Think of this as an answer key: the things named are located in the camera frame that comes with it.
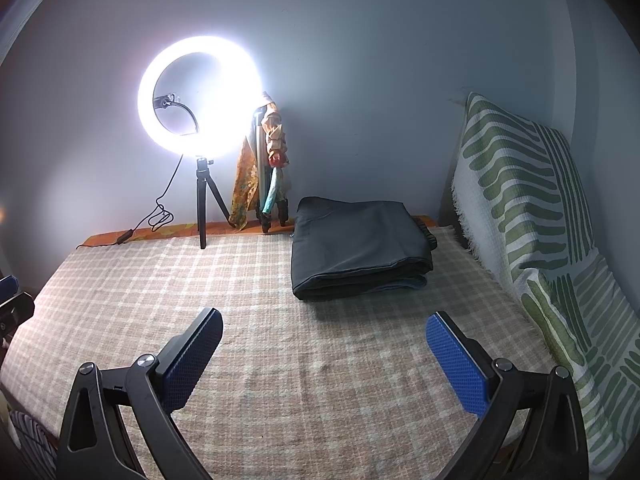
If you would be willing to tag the striped cloth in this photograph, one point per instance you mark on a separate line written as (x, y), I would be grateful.
(32, 440)

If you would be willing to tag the white green patterned blanket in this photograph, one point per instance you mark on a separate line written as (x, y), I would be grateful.
(505, 180)

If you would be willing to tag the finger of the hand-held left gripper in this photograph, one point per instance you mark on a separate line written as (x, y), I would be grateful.
(12, 310)

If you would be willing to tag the beige plaid blanket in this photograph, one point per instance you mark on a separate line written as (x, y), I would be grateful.
(300, 360)

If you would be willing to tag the folded blue cloth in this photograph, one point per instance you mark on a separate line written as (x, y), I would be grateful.
(412, 283)

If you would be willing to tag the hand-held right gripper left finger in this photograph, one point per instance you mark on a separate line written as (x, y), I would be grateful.
(192, 360)

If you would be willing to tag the black pants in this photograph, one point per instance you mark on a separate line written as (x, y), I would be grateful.
(360, 240)

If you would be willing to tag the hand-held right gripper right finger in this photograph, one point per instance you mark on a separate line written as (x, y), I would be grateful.
(460, 370)

